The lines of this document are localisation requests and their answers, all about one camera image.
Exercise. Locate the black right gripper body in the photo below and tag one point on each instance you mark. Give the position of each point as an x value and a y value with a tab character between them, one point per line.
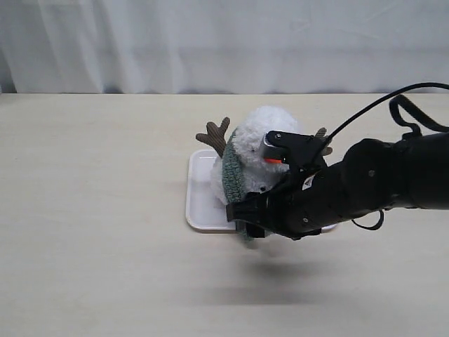
305	209

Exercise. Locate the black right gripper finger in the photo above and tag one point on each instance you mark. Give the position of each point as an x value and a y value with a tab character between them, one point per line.
252	232
251	209

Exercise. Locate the teal fuzzy scarf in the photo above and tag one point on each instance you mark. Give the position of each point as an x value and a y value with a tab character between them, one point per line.
243	171

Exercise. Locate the white snowman plush toy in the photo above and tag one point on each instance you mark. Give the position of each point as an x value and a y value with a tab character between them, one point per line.
264	118

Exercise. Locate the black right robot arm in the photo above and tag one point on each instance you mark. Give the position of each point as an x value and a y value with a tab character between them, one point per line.
373	176

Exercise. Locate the white plastic tray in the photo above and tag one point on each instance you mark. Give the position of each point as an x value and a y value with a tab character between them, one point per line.
205	205

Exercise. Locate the white backdrop curtain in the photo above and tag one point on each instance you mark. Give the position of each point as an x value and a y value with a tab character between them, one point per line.
237	47

